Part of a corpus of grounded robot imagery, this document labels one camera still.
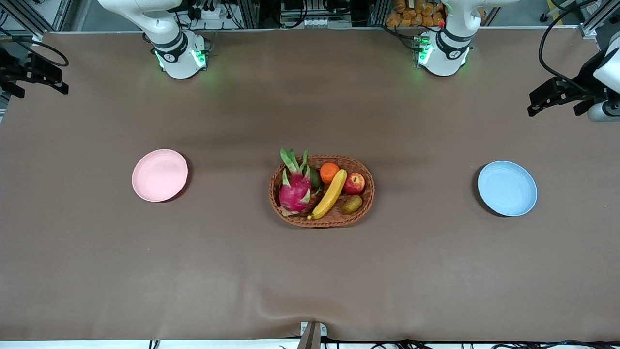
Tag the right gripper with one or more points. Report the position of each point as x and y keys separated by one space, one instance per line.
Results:
x=10 y=68

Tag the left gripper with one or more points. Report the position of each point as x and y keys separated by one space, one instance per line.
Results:
x=584 y=81

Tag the red apple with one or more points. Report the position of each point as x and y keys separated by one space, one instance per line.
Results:
x=354 y=184

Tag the yellow banana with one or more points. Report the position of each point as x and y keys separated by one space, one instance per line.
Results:
x=332 y=194

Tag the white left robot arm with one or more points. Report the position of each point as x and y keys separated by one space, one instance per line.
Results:
x=443 y=58

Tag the blue plate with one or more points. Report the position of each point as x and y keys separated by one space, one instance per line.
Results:
x=507 y=188

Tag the pink plate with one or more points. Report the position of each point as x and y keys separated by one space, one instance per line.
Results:
x=160 y=175

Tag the white power strip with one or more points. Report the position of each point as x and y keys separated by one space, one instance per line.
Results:
x=209 y=12

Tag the pile of orange round items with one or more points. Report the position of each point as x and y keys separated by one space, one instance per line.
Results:
x=411 y=14

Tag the brown table cloth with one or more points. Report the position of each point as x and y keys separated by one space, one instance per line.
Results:
x=145 y=266

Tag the brown kiwi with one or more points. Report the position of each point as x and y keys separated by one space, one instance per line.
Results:
x=352 y=204

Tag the orange fruit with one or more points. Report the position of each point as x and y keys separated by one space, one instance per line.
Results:
x=329 y=172

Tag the brown wicker basket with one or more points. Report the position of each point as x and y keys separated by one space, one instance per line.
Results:
x=334 y=220

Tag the dark green avocado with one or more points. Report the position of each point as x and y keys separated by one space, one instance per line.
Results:
x=315 y=178

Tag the pink dragon fruit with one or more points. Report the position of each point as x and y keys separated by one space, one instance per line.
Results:
x=294 y=194

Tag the aluminium frame post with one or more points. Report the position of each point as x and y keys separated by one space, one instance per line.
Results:
x=598 y=19
x=29 y=17

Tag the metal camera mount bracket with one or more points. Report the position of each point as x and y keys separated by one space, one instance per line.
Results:
x=312 y=334

